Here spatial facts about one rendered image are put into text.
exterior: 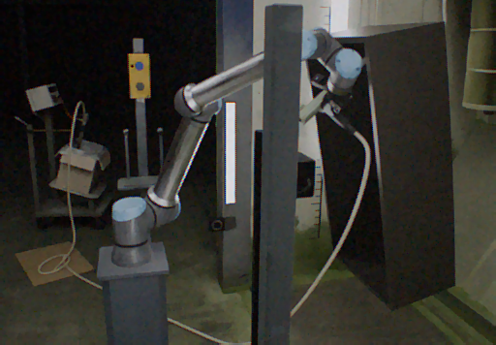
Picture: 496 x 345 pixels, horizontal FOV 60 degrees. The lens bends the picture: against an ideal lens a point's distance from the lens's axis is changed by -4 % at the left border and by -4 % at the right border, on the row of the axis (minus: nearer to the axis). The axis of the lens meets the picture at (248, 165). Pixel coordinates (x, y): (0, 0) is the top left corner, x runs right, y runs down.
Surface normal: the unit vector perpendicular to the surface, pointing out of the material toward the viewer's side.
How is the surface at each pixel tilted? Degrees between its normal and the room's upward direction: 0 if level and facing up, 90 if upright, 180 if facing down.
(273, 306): 90
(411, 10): 90
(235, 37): 90
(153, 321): 90
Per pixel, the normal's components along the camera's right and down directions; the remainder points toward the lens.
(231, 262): 0.26, 0.24
